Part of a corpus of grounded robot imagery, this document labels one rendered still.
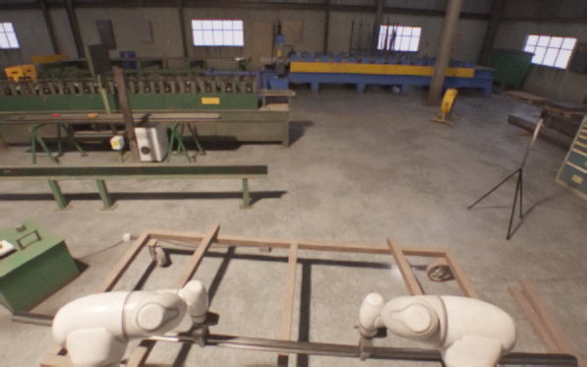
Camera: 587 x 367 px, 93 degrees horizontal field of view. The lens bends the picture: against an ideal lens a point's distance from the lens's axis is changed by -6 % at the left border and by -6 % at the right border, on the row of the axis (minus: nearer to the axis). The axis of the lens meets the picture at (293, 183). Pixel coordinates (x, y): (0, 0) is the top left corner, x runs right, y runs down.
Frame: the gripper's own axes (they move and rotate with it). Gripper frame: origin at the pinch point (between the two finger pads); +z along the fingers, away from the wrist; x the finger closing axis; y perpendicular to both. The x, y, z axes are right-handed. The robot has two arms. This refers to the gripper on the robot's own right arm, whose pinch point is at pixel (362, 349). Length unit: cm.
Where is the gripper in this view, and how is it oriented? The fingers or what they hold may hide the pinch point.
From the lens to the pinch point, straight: 169.6
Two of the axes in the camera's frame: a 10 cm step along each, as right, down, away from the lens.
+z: -0.3, 8.8, 4.8
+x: -0.7, 4.8, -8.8
